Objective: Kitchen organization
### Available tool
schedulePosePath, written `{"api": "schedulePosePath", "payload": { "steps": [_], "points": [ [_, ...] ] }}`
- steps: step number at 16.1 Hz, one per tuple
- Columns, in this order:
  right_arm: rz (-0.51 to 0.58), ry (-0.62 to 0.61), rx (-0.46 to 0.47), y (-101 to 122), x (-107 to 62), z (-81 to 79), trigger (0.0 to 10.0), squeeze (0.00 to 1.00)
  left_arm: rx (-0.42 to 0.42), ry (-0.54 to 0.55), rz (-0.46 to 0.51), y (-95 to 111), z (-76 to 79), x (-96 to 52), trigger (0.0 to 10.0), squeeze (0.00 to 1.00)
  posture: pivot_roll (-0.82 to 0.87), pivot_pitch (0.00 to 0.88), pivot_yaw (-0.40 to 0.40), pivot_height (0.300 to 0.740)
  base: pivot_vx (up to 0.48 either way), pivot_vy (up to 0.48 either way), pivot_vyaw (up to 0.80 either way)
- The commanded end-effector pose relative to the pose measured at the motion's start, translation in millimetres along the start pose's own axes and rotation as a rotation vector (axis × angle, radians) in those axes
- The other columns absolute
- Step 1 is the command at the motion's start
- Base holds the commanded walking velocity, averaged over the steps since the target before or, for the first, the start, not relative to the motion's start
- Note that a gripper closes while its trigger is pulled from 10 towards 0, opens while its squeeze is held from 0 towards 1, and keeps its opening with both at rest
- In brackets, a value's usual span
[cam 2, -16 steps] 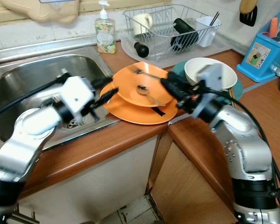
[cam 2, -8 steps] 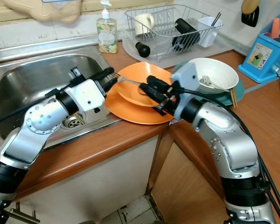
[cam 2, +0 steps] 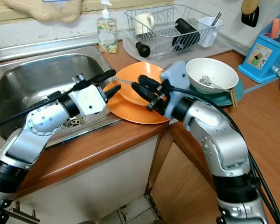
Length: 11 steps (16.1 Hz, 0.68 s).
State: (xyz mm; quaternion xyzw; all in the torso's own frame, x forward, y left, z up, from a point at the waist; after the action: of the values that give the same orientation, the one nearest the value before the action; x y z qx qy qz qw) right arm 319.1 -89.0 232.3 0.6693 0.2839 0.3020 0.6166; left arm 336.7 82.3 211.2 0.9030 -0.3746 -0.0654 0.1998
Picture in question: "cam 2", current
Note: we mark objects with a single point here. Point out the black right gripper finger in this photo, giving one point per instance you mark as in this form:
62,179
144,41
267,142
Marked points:
151,82
143,91

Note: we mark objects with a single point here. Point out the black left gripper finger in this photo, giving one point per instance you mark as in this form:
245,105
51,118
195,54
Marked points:
102,75
113,90

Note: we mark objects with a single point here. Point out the silver cutlery piece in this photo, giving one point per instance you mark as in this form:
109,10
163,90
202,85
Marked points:
123,81

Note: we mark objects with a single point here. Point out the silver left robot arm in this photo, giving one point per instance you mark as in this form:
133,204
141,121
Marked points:
28,135

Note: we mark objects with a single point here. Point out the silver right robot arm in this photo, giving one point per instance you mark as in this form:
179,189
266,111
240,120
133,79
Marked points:
219,144

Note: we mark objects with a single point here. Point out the large orange plate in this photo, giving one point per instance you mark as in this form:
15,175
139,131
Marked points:
128,114

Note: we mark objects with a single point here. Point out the steel sink drain strainer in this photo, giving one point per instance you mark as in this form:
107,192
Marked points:
75,121

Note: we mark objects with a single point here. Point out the clear soap pump bottle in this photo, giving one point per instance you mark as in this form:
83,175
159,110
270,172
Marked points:
107,35

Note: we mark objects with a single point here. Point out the silver fork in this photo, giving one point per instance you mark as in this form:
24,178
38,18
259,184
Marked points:
207,83

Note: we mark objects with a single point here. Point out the steel sink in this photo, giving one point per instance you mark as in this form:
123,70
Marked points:
32,79

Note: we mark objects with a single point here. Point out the black flask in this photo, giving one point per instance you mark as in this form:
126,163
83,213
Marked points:
185,33

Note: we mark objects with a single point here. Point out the white mug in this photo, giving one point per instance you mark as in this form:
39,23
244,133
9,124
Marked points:
143,23

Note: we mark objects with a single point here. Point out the white bowl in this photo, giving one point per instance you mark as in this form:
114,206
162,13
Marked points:
214,70

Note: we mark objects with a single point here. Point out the wooden chopsticks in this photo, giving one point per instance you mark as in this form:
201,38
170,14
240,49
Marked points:
233,99

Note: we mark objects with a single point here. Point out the clear drain tray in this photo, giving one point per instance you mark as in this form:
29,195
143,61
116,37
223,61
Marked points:
219,50

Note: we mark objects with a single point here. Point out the white utensil cup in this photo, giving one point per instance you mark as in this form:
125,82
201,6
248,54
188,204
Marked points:
209,31

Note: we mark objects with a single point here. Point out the beige cloth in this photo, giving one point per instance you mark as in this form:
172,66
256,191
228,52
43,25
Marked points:
46,11

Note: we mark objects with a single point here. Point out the metal utensil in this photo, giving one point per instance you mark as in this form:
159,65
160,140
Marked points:
217,18

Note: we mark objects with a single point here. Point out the white cabinet door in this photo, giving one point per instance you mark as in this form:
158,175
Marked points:
102,182

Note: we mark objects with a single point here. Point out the wooden cabinet door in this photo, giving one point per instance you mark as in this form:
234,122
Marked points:
186,191

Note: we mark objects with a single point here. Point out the blue box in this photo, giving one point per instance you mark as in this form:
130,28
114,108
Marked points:
263,60

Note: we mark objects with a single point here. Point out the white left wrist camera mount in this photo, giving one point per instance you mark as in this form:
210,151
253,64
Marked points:
91,99

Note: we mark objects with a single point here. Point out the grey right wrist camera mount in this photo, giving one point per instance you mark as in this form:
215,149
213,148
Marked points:
175,74

